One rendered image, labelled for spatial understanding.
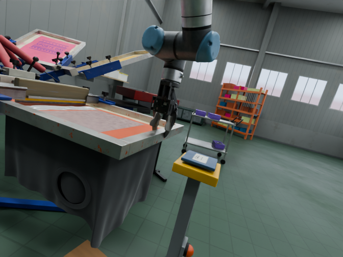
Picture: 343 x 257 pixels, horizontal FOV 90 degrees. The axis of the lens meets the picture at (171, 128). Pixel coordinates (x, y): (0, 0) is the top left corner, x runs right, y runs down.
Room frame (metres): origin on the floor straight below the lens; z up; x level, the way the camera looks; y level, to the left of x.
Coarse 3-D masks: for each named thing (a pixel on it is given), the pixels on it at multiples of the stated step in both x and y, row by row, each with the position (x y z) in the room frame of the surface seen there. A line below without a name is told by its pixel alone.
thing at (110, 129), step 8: (24, 104) 0.70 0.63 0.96; (32, 104) 0.73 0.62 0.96; (40, 104) 0.77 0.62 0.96; (48, 104) 0.81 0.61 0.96; (48, 112) 0.66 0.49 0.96; (56, 112) 0.69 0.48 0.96; (64, 112) 0.73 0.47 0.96; (72, 112) 0.76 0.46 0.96; (72, 120) 0.63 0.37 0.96; (80, 120) 0.66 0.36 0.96; (88, 120) 0.69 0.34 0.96; (96, 120) 0.72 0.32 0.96; (104, 120) 0.75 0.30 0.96; (96, 128) 0.60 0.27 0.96; (104, 128) 0.62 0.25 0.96; (112, 128) 0.65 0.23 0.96; (120, 128) 0.68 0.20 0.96; (128, 128) 0.71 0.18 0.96; (112, 136) 0.56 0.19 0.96; (120, 136) 0.58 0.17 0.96; (128, 136) 0.60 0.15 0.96
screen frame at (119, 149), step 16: (0, 112) 0.53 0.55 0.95; (16, 112) 0.50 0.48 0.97; (32, 112) 0.49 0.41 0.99; (128, 112) 1.01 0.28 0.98; (48, 128) 0.46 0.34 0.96; (64, 128) 0.45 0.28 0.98; (80, 128) 0.44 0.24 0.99; (160, 128) 0.70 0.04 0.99; (176, 128) 0.81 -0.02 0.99; (80, 144) 0.43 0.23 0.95; (96, 144) 0.41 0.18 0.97; (112, 144) 0.40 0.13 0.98; (128, 144) 0.42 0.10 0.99; (144, 144) 0.51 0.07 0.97
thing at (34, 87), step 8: (16, 80) 0.68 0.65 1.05; (24, 80) 0.69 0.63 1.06; (32, 80) 0.72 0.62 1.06; (32, 88) 0.72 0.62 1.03; (40, 88) 0.75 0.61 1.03; (48, 88) 0.79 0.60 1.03; (56, 88) 0.82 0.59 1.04; (64, 88) 0.86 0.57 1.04; (72, 88) 0.91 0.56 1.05; (80, 88) 0.95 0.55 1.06; (48, 96) 0.79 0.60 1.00; (56, 96) 0.83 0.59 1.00; (64, 96) 0.87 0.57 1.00; (72, 96) 0.91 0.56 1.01; (80, 96) 0.96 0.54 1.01
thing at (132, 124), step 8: (56, 104) 0.86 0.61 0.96; (64, 104) 0.91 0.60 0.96; (80, 112) 0.80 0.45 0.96; (88, 112) 0.85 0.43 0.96; (96, 112) 0.90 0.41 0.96; (104, 112) 0.95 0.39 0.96; (112, 120) 0.79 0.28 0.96; (120, 120) 0.84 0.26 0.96; (128, 120) 0.89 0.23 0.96; (136, 128) 0.75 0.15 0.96; (144, 128) 0.79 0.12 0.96
